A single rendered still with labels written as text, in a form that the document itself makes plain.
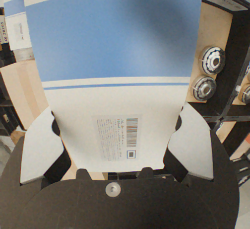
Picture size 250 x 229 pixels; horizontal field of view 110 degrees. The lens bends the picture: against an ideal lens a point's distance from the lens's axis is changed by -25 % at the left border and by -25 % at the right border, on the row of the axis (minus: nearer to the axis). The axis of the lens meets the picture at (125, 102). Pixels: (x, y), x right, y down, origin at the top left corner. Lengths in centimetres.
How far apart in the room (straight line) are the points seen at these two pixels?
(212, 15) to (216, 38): 8
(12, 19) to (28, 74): 23
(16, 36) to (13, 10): 10
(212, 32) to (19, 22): 70
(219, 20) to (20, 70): 72
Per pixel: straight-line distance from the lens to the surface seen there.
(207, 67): 48
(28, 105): 57
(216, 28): 52
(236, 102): 74
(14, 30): 60
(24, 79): 52
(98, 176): 76
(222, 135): 87
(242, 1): 49
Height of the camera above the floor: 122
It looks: 60 degrees down
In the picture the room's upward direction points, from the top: 175 degrees clockwise
